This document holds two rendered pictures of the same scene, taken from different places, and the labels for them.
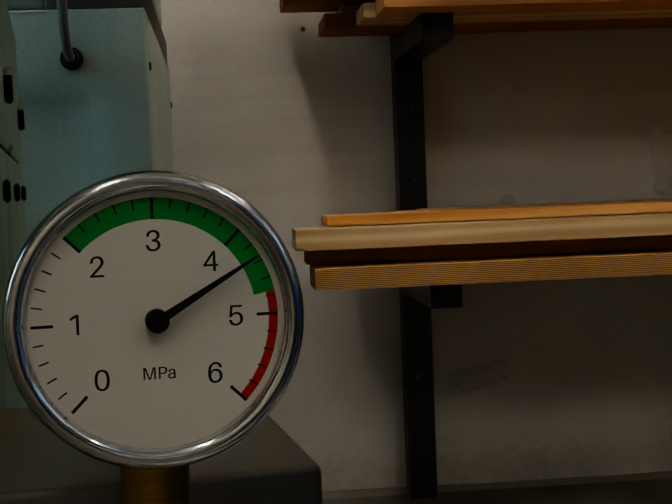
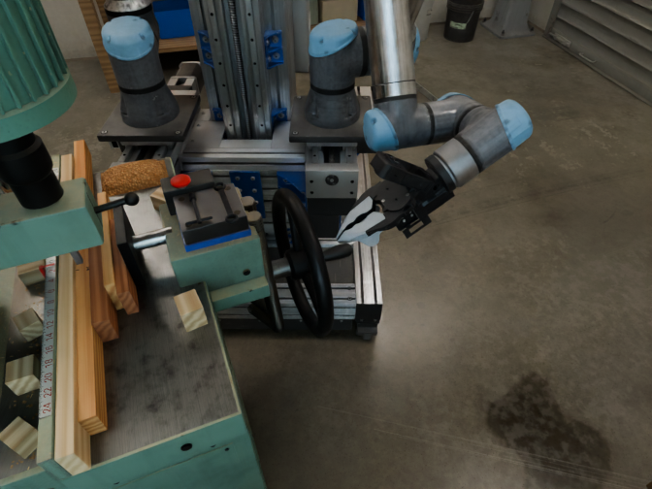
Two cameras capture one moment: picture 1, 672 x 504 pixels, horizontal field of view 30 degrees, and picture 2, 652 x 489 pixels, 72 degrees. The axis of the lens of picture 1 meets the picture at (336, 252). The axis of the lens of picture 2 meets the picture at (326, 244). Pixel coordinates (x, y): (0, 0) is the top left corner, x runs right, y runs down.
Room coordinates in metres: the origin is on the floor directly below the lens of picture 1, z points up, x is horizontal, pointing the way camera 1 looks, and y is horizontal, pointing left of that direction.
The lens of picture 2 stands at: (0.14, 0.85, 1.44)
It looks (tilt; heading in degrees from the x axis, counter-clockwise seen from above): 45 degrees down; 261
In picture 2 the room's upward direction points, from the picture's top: straight up
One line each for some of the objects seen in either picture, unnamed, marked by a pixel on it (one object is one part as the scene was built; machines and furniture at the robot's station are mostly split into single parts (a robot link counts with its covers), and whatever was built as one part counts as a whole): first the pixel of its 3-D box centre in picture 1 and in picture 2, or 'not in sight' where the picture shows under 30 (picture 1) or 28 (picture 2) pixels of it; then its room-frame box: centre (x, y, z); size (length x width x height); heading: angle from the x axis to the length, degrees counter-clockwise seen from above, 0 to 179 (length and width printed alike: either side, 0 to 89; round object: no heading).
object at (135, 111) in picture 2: not in sight; (146, 96); (0.43, -0.34, 0.87); 0.15 x 0.15 x 0.10
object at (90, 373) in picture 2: not in sight; (86, 248); (0.44, 0.28, 0.92); 0.62 x 0.02 x 0.04; 103
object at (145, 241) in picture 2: not in sight; (148, 240); (0.33, 0.31, 0.95); 0.09 x 0.07 x 0.09; 103
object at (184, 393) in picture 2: not in sight; (166, 272); (0.33, 0.31, 0.87); 0.61 x 0.30 x 0.06; 103
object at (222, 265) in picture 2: not in sight; (211, 240); (0.24, 0.29, 0.92); 0.15 x 0.13 x 0.09; 103
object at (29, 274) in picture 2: not in sight; (34, 270); (0.58, 0.21, 0.82); 0.04 x 0.03 x 0.03; 19
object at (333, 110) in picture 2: not in sight; (332, 97); (-0.06, -0.26, 0.87); 0.15 x 0.15 x 0.10
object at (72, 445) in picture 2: not in sight; (72, 272); (0.45, 0.34, 0.93); 0.60 x 0.02 x 0.05; 103
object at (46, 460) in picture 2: not in sight; (58, 275); (0.47, 0.34, 0.93); 0.60 x 0.02 x 0.06; 103
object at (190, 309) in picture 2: not in sight; (190, 309); (0.27, 0.43, 0.92); 0.04 x 0.03 x 0.04; 110
